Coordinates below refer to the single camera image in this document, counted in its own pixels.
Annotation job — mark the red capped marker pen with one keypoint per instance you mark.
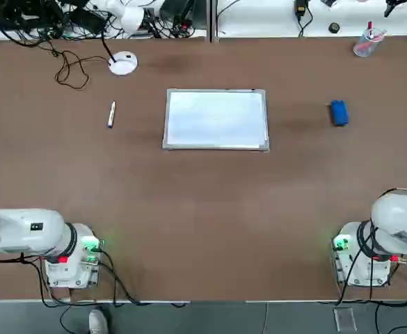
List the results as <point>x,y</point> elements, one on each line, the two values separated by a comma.
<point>370,29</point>

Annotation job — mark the black power supply box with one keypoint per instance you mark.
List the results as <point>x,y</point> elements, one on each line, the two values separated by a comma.
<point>177,10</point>

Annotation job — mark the blue whiteboard eraser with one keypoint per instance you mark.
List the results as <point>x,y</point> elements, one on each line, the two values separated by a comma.
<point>340,113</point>

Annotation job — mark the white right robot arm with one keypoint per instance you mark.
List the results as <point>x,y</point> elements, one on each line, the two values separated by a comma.
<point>398,222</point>

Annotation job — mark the black power adapter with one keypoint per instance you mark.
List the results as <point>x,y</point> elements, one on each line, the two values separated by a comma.
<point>301,7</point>

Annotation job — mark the pink red marker pen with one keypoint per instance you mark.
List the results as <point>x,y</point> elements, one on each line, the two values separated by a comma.
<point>380,35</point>

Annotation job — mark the white desk lamp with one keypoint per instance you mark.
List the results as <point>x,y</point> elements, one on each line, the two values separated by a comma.
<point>128,15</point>

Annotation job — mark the circuit board red light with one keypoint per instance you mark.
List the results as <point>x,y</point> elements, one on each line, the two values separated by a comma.
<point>185,26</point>

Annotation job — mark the person's foot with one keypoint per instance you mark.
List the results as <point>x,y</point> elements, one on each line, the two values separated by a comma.
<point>98,321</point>

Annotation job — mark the silver framed whiteboard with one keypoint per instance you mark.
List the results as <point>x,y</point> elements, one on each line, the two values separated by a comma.
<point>217,120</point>

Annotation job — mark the white blue whiteboard marker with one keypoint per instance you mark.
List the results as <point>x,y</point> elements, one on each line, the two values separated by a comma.
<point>111,115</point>

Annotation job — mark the clear floor plate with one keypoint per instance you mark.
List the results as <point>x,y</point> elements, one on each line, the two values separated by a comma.
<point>345,319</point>

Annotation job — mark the aluminium frame post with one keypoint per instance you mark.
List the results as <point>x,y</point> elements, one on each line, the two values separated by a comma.
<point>212,21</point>

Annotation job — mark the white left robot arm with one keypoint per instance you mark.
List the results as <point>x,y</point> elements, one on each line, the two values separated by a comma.
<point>22,229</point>

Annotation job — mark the clear plastic pen cup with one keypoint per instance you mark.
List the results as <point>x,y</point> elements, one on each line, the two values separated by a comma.
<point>363,47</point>

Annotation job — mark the black tape roll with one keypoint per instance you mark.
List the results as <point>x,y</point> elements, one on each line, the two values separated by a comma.
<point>334,28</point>

